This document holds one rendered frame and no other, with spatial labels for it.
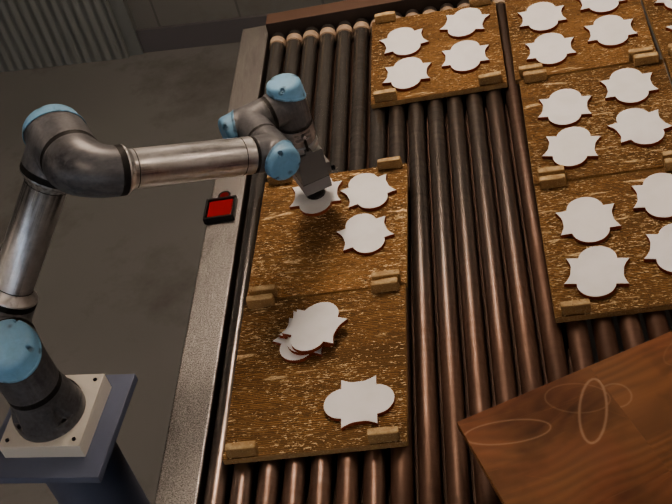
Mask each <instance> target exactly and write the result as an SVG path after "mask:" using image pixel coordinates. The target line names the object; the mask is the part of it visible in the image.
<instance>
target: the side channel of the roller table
mask: <svg viewBox="0 0 672 504"><path fill-rule="evenodd" d="M460 1H462V0H345V1H340V2H334V3H328V4H323V5H317V6H311V7H306V8H300V9H294V10H289V11H283V12H277V13H272V14H267V18H266V28H267V32H268V35H269V38H270V40H271V38H272V35H273V34H274V33H277V32H280V33H282V34H284V35H285V37H286V38H287V36H288V33H289V32H290V31H291V30H294V29H295V30H299V31H300V32H301V33H302V38H303V34H304V33H305V30H306V28H308V27H315V28H317V29H318V31H319V35H320V31H321V28H322V26H323V25H325V24H332V25H333V26H334V27H335V31H336V30H337V28H338V24H339V23H340V22H342V21H348V22H350V23H351V25H352V29H353V27H354V25H355V21H356V20H357V19H359V18H365V19H367V20H368V22H369V26H370V24H371V20H372V18H373V17H374V15H375V14H378V13H382V12H388V11H395V12H399V13H400V14H401V15H402V16H403V17H405V14H406V12H407V11H408V10H410V9H416V10H417V11H418V12H419V13H420V14H422V12H423V9H424V8H425V7H427V6H433V7H435V8H436V10H437V11H440V7H441V5H443V4H445V3H450V4H452V5H453V6H454V8H457V4H458V3H459V2H460Z"/></svg>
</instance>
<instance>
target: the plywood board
mask: <svg viewBox="0 0 672 504"><path fill-rule="evenodd" d="M457 425H458V429H459V431H460V432H461V434H462V436H463V438H464V439H465V441H466V443H467V444H468V446H469V448H470V450H471V451H472V453H473V455H474V456H475V458H476V460H477V462H478V463H479V465H480V467H481V468H482V470H483V472H484V474H485V475H486V477H487V479H488V480H489V482H490V484H491V486H492V487H493V489H494V491H495V492H496V494H497V496H498V498H499V499H500V501H501V503H502V504H672V331H670V332H668V333H666V334H663V335H661V336H659V337H656V338H654V339H651V340H649V341H647V342H644V343H642V344H640V345H637V346H635V347H633V348H630V349H628V350H626V351H623V352H621V353H618V354H616V355H614V356H611V357H609V358H607V359H604V360H602V361H600V362H597V363H595V364H593V365H590V366H588V367H586V368H583V369H581V370H578V371H576V372H574V373H571V374H569V375H567V376H564V377H562V378H560V379H557V380H555V381H553V382H550V383H548V384H545V385H543V386H541V387H538V388H536V389H534V390H531V391H529V392H527V393H524V394H522V395H520V396H517V397H515V398H512V399H510V400H508V401H505V402H503V403H501V404H498V405H496V406H494V407H491V408H489V409H487V410H484V411H482V412H480V413H477V414H475V415H472V416H470V417H468V418H465V419H463V420H461V421H458V422H457Z"/></svg>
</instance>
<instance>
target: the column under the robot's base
mask: <svg viewBox="0 0 672 504"><path fill-rule="evenodd" d="M105 376H106V378H107V379H108V381H109V383H110V385H111V387H112V388H111V391H110V393H109V396H108V399H107V401H106V404H105V407H104V409H103V412H102V415H101V417H100V420H99V422H98V425H97V428H96V430H95V433H94V436H93V438H92V441H91V444H90V446H89V449H88V452H87V454H86V457H31V458H5V457H4V455H3V454H2V452H1V451H0V484H5V483H46V485H47V486H48V488H49V489H50V491H51V492H52V494H53V495H54V497H55V498H56V500H57V501H58V503H59V504H151V503H150V502H149V500H148V498H147V496H146V494H145V493H144V491H143V489H142V487H141V486H140V484H139V482H138V480H137V478H136V477H135V475H134V473H133V471H132V469H131V468H130V466H129V464H128V462H127V460H126V459H125V457H124V455H123V453H122V451H121V450H120V448H119V446H118V444H117V442H116V440H117V437H118V434H119V431H120V428H121V426H122V423H123V420H124V417H125V414H126V412H127V409H128V406H129V403H130V400H131V398H132V395H133V392H134V389H135V386H136V383H137V381H138V378H137V376H136V375H135V374H116V375H105ZM10 417H11V410H10V408H9V411H8V413H7V415H6V417H5V419H4V422H3V424H2V426H1V428H0V441H1V439H2V437H3V434H4V432H5V429H6V427H7V424H8V422H9V419H10Z"/></svg>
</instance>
